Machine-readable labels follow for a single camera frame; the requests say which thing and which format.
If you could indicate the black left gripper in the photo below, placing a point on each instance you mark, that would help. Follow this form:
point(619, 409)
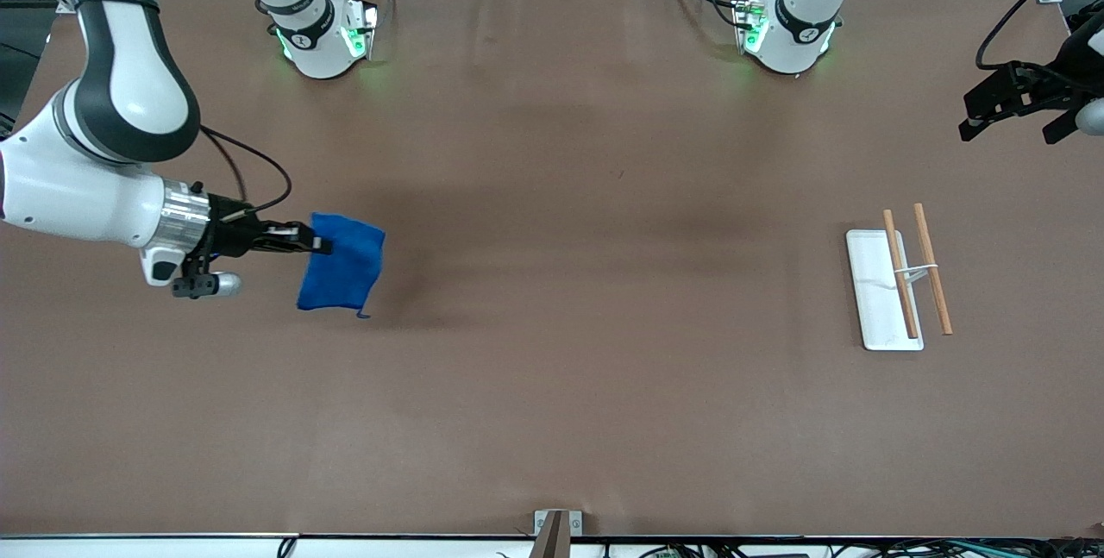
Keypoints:
point(1046, 84)

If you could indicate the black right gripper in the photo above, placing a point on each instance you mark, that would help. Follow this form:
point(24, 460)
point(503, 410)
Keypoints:
point(229, 231)

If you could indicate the blue microfibre towel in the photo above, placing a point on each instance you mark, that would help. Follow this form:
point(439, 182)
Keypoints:
point(341, 269)

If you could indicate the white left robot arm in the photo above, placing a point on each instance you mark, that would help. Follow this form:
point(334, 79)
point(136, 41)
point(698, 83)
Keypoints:
point(789, 40)

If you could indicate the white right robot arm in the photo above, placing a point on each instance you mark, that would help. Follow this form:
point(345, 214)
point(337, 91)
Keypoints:
point(112, 66)

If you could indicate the white rack with wooden rods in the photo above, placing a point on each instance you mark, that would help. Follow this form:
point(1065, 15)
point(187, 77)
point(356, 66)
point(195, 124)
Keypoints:
point(875, 299)

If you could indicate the dark metal post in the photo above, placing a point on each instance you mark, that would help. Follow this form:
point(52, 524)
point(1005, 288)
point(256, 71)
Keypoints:
point(550, 541)

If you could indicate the grey metal table bracket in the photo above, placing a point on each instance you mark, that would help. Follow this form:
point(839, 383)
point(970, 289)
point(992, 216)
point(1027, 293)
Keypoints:
point(576, 523)

